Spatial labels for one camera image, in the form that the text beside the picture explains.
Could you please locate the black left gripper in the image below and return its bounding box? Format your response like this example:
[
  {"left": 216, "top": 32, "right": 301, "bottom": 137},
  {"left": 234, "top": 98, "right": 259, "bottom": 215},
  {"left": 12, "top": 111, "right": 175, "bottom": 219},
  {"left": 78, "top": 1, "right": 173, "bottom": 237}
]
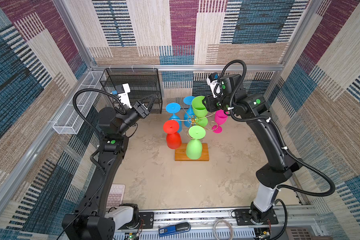
[{"left": 117, "top": 96, "right": 155, "bottom": 139}]

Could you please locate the green wine glass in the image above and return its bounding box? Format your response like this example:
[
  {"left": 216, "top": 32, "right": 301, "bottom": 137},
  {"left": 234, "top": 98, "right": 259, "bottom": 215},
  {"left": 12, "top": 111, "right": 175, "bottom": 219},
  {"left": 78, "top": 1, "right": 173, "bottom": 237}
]
[
  {"left": 192, "top": 96, "right": 208, "bottom": 127},
  {"left": 186, "top": 126, "right": 206, "bottom": 160}
]

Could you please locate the magenta wine glass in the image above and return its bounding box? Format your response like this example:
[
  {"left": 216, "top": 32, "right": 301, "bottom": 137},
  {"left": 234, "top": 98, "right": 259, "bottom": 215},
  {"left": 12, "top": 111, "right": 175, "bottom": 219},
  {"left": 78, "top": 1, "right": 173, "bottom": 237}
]
[{"left": 212, "top": 110, "right": 228, "bottom": 134}]

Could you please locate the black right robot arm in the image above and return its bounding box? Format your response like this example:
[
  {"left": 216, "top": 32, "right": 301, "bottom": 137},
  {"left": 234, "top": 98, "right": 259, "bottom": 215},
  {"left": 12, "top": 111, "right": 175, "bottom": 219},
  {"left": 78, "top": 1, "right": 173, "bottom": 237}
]
[{"left": 202, "top": 60, "right": 335, "bottom": 225}]

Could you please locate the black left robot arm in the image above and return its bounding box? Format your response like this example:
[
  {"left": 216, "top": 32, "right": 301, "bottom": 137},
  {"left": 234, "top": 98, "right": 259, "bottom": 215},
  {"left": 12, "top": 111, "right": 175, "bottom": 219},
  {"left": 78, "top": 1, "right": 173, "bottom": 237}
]
[{"left": 62, "top": 89, "right": 158, "bottom": 240}]

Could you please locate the left blue wine glass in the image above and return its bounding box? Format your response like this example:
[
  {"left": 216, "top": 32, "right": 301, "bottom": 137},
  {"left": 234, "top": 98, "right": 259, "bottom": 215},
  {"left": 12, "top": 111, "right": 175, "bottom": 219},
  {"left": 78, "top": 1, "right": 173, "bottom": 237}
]
[{"left": 166, "top": 103, "right": 182, "bottom": 133}]

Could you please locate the blue wine glass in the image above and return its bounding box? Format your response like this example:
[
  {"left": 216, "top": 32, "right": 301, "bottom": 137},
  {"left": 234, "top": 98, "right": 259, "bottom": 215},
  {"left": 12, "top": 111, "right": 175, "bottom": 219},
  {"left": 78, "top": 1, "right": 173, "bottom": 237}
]
[
  {"left": 183, "top": 96, "right": 195, "bottom": 128},
  {"left": 166, "top": 103, "right": 182, "bottom": 133}
]

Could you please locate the back blue wine glass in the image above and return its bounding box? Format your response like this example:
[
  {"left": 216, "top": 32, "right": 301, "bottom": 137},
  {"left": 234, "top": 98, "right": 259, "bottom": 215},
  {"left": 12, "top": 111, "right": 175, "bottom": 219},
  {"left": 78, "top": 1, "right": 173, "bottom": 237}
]
[{"left": 183, "top": 96, "right": 195, "bottom": 128}]

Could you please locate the red wine glass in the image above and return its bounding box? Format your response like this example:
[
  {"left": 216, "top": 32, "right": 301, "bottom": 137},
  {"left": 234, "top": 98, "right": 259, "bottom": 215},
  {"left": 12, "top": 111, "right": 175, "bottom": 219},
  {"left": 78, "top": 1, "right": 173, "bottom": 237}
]
[{"left": 163, "top": 120, "right": 182, "bottom": 150}]

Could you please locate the wooden rack base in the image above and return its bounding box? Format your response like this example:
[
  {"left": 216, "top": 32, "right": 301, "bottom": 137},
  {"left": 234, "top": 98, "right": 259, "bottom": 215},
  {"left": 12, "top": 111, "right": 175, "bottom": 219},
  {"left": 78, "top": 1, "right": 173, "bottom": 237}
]
[{"left": 175, "top": 143, "right": 209, "bottom": 162}]

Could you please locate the black mesh shelf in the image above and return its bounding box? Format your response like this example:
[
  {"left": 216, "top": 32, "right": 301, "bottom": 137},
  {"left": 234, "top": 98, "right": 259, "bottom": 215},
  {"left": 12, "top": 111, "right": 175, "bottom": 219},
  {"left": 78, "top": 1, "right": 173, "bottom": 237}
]
[{"left": 100, "top": 68, "right": 163, "bottom": 114}]

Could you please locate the white pink calculator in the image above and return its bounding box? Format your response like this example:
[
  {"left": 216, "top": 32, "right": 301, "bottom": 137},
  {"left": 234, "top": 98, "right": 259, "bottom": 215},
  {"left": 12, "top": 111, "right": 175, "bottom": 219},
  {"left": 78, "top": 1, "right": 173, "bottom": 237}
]
[{"left": 107, "top": 184, "right": 126, "bottom": 209}]

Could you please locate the blue black stapler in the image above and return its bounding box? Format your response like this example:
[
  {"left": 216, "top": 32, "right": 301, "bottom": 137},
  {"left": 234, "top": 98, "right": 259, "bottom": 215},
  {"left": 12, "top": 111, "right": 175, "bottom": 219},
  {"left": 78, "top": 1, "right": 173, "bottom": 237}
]
[{"left": 159, "top": 222, "right": 191, "bottom": 237}]

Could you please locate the gold wire glass rack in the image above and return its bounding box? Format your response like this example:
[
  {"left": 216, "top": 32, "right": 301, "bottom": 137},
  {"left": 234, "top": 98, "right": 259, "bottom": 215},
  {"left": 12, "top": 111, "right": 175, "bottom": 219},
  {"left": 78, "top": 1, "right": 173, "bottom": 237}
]
[{"left": 166, "top": 103, "right": 219, "bottom": 133}]

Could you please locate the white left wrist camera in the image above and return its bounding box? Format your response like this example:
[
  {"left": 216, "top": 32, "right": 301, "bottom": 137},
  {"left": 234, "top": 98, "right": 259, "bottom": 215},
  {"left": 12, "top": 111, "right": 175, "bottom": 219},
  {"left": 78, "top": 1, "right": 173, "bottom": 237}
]
[{"left": 111, "top": 84, "right": 132, "bottom": 109}]

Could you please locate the white wire basket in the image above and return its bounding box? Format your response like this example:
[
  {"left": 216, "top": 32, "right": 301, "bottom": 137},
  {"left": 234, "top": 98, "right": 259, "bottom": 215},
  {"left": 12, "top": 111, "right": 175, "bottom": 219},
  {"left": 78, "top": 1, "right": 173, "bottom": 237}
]
[{"left": 53, "top": 71, "right": 103, "bottom": 135}]

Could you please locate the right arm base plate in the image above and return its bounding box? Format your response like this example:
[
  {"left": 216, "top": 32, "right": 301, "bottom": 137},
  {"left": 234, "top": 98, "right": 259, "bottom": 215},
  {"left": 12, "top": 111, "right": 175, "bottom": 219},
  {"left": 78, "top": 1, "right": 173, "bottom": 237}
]
[{"left": 233, "top": 208, "right": 279, "bottom": 226}]

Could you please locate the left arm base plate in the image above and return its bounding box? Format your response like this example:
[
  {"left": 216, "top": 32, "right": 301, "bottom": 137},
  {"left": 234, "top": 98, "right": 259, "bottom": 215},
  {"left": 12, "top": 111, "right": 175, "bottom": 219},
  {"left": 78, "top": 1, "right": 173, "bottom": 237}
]
[{"left": 138, "top": 212, "right": 155, "bottom": 230}]

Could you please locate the grey coiled cable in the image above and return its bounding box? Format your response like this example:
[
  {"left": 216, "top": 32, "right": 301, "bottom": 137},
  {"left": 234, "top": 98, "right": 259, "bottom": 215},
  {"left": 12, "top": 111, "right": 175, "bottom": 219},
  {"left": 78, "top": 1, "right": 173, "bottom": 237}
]
[{"left": 212, "top": 218, "right": 234, "bottom": 240}]

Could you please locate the aluminium mounting rail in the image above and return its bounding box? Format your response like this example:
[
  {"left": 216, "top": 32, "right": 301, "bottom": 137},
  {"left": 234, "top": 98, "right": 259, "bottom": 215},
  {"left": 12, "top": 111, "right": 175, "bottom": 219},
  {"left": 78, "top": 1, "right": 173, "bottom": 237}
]
[{"left": 112, "top": 203, "right": 326, "bottom": 240}]

